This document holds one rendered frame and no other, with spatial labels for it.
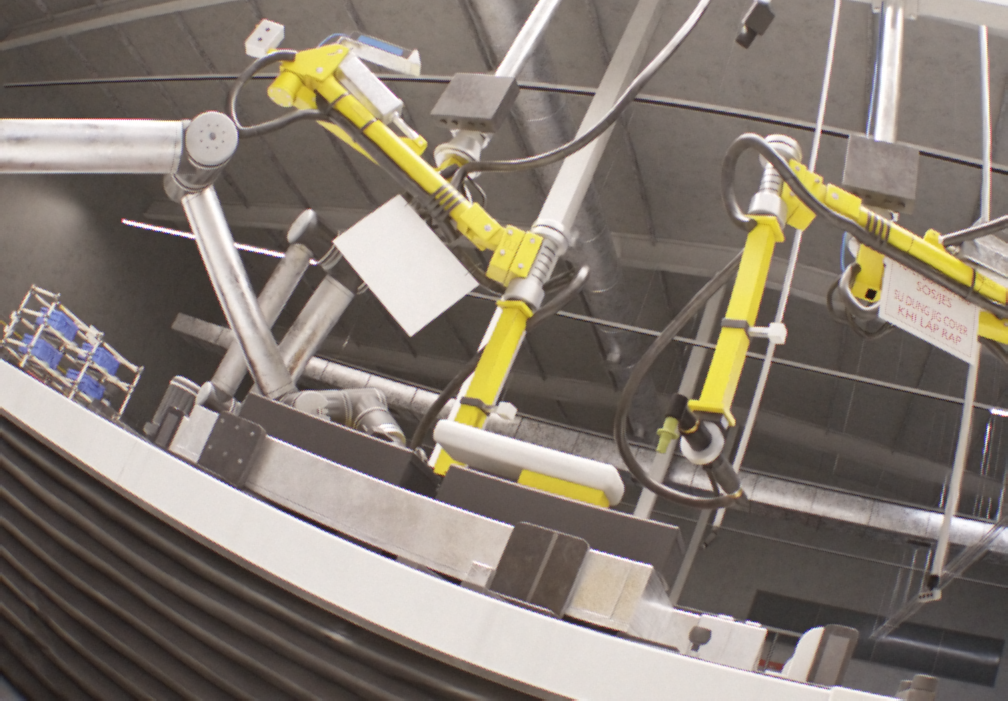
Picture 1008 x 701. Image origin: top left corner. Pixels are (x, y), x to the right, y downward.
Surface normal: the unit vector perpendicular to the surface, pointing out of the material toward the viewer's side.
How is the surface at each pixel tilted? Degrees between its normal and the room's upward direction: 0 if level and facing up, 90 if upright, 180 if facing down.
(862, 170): 90
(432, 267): 90
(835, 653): 90
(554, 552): 90
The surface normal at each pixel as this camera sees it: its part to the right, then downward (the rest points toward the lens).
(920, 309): 0.12, -0.38
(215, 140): 0.55, -0.15
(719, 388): -0.47, -0.54
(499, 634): -0.25, -0.50
